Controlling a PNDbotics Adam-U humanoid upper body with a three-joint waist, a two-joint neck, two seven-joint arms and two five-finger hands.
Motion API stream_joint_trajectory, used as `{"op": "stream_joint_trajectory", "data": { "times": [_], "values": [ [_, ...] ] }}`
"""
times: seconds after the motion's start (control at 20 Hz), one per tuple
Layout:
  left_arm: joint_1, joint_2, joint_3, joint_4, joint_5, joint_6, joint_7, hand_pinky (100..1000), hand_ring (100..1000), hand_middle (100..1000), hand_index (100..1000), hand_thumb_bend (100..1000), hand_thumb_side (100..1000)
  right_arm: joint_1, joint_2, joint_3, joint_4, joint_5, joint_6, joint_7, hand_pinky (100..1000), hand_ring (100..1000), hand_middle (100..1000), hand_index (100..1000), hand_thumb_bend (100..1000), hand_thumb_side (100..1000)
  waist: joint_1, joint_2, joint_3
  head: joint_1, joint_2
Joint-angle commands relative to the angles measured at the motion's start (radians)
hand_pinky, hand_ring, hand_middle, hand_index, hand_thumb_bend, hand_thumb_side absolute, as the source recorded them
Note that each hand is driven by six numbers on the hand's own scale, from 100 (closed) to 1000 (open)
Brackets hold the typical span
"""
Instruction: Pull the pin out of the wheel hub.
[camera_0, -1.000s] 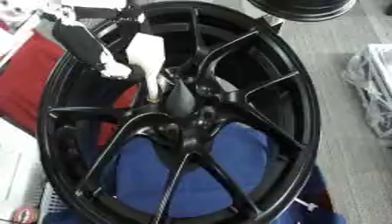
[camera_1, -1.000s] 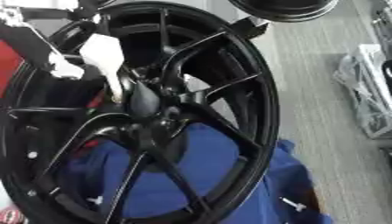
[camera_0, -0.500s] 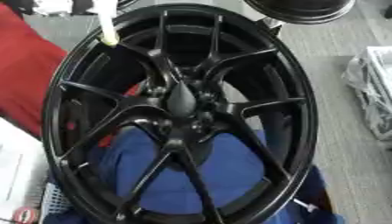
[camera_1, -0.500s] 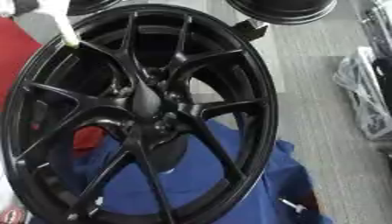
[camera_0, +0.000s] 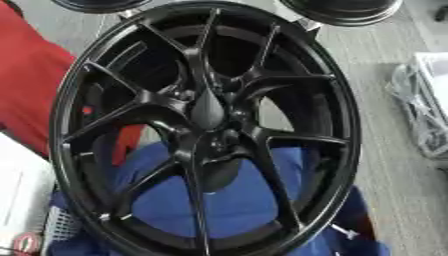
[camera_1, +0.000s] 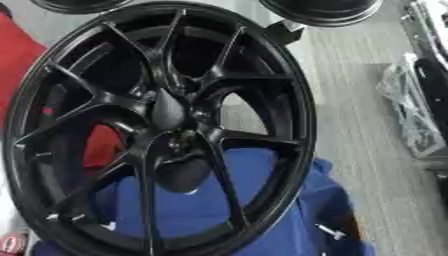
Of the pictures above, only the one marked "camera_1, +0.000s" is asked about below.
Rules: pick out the black round wheel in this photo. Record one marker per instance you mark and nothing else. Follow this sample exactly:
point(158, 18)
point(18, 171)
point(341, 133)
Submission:
point(81, 4)
point(321, 11)

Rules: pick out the black spoked wheel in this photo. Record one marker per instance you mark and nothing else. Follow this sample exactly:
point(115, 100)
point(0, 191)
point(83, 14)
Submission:
point(76, 110)

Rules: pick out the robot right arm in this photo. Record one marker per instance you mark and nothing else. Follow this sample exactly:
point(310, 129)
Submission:
point(417, 110)

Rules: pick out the white pin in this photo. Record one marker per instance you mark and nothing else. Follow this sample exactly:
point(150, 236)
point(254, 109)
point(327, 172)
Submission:
point(335, 233)

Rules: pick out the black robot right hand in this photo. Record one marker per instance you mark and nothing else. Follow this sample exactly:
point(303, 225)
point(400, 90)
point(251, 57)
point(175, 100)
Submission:
point(443, 188)

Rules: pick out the black wheel stand bracket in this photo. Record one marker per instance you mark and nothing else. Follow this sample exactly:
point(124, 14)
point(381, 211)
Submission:
point(287, 31)

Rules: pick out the red and white object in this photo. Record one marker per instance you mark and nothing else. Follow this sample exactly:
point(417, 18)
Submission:
point(11, 245)

